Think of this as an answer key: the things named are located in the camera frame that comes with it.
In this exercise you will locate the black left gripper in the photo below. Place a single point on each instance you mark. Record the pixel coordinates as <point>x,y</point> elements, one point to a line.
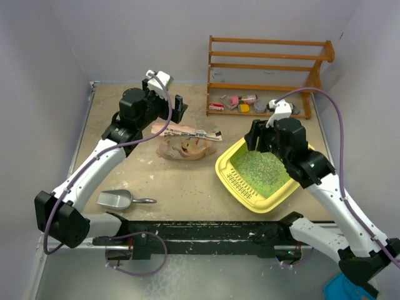
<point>149,94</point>

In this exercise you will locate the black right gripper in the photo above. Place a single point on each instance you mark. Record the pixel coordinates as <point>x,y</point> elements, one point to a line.
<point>258,129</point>

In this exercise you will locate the white bag sealing clip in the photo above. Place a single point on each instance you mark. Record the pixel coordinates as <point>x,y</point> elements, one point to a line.
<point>216,136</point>

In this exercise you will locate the pink cat litter bag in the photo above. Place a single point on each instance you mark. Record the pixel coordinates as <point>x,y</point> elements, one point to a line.
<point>184,148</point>

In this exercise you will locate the silver metal scoop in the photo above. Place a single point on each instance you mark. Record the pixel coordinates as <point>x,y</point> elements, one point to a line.
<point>120,199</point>

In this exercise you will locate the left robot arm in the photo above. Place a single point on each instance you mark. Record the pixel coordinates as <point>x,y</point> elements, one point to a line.
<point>59,213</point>

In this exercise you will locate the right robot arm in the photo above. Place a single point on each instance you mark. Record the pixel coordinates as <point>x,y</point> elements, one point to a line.
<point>362,250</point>

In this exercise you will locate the green litter pellets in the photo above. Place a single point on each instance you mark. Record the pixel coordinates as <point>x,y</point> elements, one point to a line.
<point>262,171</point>

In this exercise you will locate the red white staples box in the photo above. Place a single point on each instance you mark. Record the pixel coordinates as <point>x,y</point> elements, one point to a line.
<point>216,107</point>

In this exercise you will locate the yellow green litter box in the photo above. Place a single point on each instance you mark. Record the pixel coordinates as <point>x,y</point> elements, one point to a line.
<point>255,201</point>

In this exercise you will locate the yellow grey eraser block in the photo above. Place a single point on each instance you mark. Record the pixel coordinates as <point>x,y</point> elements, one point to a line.
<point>243,108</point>

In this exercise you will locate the pink patterned bottle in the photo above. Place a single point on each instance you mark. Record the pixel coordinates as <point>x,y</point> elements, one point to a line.
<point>249,99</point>

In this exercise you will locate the orange wooden shelf rack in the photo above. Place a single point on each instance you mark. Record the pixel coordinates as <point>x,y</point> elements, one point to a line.
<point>327,54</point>

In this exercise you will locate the blue dustpan with brush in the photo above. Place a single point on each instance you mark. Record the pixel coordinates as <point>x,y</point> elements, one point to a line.
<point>341,288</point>

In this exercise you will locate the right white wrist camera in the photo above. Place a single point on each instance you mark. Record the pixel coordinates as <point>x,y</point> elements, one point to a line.
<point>280,110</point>

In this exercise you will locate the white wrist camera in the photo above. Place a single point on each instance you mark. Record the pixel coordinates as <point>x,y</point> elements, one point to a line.
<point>280,110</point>
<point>159,82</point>

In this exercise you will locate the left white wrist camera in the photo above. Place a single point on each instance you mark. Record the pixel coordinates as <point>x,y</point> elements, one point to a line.
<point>159,82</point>

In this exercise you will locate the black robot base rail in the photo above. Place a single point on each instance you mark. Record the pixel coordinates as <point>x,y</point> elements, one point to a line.
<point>142,239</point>

